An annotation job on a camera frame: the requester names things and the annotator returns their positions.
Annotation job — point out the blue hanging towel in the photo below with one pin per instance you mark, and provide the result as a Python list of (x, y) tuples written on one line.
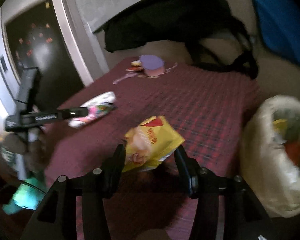
[(278, 23)]

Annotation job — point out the red plaid tablecloth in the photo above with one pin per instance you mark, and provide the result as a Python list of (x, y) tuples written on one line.
[(208, 109)]

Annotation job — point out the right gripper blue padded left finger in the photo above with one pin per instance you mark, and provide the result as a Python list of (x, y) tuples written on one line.
[(112, 170)]

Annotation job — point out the black hanging bag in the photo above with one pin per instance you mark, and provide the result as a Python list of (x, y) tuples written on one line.
[(188, 22)]

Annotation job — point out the pink sponge with purple pad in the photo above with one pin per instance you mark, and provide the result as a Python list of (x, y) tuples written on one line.
[(152, 65)]

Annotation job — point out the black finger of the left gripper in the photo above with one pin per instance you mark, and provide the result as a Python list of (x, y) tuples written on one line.
[(55, 114)]

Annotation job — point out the trash bin with yellow bag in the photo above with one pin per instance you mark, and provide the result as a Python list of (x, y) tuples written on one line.
[(265, 165)]

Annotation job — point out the yellow snack bag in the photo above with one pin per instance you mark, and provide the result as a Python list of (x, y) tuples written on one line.
[(150, 143)]

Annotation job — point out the colourful white wrapper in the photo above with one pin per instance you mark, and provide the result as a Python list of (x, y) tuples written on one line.
[(98, 107)]

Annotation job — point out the black door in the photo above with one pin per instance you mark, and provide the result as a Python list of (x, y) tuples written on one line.
[(35, 40)]

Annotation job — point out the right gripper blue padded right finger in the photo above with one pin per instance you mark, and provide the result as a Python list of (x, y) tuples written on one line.
[(189, 170)]

